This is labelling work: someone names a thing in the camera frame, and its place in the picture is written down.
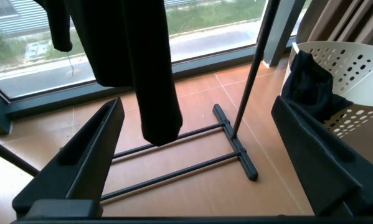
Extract black clothes rack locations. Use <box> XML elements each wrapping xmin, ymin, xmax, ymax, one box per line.
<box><xmin>0</xmin><ymin>0</ymin><xmax>281</xmax><ymax>202</ymax></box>

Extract white laundry basket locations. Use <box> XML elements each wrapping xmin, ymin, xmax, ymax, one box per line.
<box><xmin>281</xmin><ymin>40</ymin><xmax>373</xmax><ymax>139</ymax></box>

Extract black garment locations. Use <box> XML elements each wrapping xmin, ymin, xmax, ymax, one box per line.
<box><xmin>281</xmin><ymin>49</ymin><xmax>354</xmax><ymax>124</ymax></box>

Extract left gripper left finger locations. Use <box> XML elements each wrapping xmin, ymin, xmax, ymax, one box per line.
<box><xmin>12</xmin><ymin>96</ymin><xmax>125</xmax><ymax>218</ymax></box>

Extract beige curtain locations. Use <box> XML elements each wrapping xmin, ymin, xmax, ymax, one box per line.
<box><xmin>295</xmin><ymin>0</ymin><xmax>373</xmax><ymax>50</ymax></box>

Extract black shorts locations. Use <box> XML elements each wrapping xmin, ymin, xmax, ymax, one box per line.
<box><xmin>33</xmin><ymin>0</ymin><xmax>183</xmax><ymax>147</ymax></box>

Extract window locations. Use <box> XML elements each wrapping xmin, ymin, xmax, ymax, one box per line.
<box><xmin>0</xmin><ymin>0</ymin><xmax>313</xmax><ymax>138</ymax></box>

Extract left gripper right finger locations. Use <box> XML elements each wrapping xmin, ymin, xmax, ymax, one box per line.
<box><xmin>271</xmin><ymin>95</ymin><xmax>373</xmax><ymax>217</ymax></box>

